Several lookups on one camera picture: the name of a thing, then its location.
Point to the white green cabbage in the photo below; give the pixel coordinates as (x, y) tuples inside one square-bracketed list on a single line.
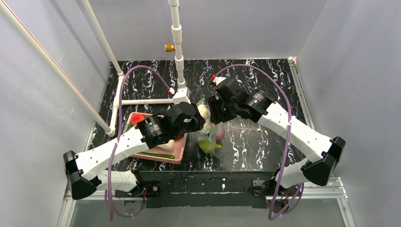
[(206, 115)]

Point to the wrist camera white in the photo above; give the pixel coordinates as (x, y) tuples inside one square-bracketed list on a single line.
[(181, 95), (216, 80)]

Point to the green pear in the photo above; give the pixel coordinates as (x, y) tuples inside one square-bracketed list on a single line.
[(208, 147)]

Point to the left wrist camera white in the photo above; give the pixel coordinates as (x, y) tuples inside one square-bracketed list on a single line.
[(181, 95)]

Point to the red tomato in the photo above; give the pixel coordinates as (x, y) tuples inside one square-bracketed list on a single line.
[(136, 118)]

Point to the brass pipe fitting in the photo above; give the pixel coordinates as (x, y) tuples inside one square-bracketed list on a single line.
[(169, 47)]

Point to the green leafy vegetable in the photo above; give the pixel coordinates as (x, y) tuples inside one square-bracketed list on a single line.
[(128, 127)]

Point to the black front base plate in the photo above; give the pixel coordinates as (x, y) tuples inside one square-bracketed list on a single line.
[(202, 189)]

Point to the clear zip top bag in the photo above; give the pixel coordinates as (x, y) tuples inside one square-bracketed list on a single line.
[(211, 136)]

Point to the white bok choy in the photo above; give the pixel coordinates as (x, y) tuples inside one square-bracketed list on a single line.
[(169, 146)]

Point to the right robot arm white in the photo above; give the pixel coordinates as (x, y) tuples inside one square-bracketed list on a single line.
[(322, 154)]

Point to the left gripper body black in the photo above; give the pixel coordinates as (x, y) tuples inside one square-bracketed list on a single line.
[(194, 122)]

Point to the pink plastic basket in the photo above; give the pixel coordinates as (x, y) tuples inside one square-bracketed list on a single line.
[(177, 152)]

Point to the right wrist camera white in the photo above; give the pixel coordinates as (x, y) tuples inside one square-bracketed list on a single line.
[(216, 80)]

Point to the long purple eggplant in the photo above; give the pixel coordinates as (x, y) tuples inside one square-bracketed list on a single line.
[(220, 133)]

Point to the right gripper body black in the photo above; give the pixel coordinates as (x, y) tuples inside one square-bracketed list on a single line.
[(214, 110)]

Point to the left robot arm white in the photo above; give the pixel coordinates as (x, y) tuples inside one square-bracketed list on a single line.
[(90, 171)]

